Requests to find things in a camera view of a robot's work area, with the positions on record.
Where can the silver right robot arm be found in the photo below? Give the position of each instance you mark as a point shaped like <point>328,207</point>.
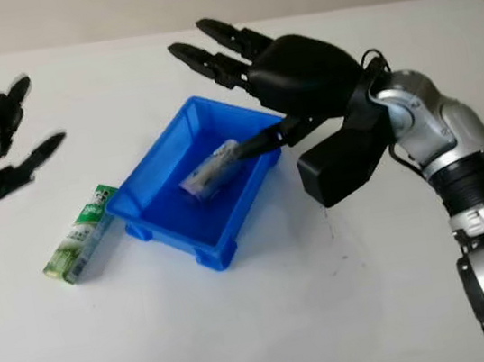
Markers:
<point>459,139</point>

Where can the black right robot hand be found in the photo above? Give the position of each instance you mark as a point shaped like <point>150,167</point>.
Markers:
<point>304,76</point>

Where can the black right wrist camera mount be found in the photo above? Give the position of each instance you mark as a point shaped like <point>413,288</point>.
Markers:
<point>344,161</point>

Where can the blue plastic tray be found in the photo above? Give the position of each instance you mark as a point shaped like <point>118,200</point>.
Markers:
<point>184,221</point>

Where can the green toothpaste box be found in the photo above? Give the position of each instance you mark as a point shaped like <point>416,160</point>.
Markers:
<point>80,239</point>

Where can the purple bag roll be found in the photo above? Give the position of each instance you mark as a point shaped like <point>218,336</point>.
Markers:
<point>213,171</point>

